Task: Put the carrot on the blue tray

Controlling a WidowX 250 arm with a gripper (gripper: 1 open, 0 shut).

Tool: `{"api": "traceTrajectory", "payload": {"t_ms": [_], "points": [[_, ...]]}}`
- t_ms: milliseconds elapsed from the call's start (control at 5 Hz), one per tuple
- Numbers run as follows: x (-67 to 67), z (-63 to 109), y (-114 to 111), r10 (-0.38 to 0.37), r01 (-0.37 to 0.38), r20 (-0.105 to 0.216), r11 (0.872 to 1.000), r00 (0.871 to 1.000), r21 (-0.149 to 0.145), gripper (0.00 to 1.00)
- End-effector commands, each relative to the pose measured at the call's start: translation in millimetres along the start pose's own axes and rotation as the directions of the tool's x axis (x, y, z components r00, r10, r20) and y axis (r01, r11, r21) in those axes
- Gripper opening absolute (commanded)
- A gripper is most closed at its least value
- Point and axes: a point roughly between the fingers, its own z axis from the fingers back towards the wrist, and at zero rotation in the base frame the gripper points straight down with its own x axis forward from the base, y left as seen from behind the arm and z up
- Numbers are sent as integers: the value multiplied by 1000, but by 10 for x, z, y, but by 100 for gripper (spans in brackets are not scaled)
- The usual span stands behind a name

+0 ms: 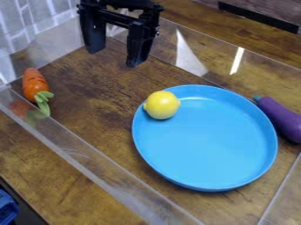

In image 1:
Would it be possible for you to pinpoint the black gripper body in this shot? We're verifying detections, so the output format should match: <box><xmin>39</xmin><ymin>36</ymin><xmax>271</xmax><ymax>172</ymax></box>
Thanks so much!
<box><xmin>77</xmin><ymin>0</ymin><xmax>164</xmax><ymax>29</ymax></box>

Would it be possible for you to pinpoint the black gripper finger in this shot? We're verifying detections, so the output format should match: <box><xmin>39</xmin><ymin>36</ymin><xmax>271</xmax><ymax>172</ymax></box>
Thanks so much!
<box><xmin>78</xmin><ymin>7</ymin><xmax>105</xmax><ymax>54</ymax></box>
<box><xmin>125</xmin><ymin>20</ymin><xmax>159</xmax><ymax>68</ymax></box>

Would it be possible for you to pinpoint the orange toy carrot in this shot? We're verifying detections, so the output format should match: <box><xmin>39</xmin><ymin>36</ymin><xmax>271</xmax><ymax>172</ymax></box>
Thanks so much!
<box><xmin>22</xmin><ymin>68</ymin><xmax>53</xmax><ymax>116</ymax></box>

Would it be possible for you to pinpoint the blue round tray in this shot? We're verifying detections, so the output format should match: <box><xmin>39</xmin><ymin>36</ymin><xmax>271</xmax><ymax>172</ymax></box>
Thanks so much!
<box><xmin>130</xmin><ymin>84</ymin><xmax>278</xmax><ymax>192</ymax></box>

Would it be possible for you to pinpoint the yellow toy lemon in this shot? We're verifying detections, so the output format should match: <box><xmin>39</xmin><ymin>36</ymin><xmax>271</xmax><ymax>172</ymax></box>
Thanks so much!
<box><xmin>142</xmin><ymin>91</ymin><xmax>180</xmax><ymax>120</ymax></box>

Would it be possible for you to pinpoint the purple toy eggplant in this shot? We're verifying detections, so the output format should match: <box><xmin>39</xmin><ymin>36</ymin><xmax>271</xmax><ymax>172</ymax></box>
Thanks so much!
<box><xmin>252</xmin><ymin>96</ymin><xmax>301</xmax><ymax>143</ymax></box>

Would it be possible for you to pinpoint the blue plastic object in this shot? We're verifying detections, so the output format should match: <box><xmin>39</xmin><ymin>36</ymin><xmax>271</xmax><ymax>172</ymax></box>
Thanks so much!
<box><xmin>0</xmin><ymin>189</ymin><xmax>18</xmax><ymax>225</ymax></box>

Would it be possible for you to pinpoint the clear acrylic enclosure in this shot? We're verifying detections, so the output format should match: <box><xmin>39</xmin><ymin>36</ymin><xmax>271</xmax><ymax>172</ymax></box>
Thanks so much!
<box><xmin>0</xmin><ymin>0</ymin><xmax>301</xmax><ymax>225</ymax></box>

